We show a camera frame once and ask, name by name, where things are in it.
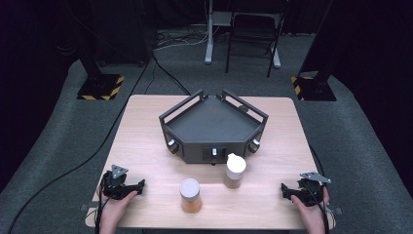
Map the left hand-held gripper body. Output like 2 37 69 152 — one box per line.
101 164 131 200

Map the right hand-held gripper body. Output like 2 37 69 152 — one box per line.
296 172 332 208

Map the orange spice jar white lid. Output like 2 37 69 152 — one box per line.
179 177 203 215

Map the dark grey corner rack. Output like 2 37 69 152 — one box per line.
158 89 270 166

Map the person's right hand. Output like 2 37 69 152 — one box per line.
290 188 330 227

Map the person's left hand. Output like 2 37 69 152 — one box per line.
96 188 139 223

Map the black stand hazard-striped base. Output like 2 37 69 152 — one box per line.
76 0 126 101
290 0 337 102

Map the black folding chair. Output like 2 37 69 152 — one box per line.
225 9 286 78

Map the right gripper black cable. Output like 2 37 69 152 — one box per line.
306 184 329 234

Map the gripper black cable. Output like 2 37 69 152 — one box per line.
94 181 108 234
306 184 329 234

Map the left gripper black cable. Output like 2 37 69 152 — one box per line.
94 181 108 234

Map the black cable beside table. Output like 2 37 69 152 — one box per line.
308 145 326 178

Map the long black floor cable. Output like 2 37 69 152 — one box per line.
8 52 157 234

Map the white desk frame leg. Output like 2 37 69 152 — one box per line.
204 0 216 65
272 47 282 69

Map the bundle of floor cables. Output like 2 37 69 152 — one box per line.
154 29 209 52

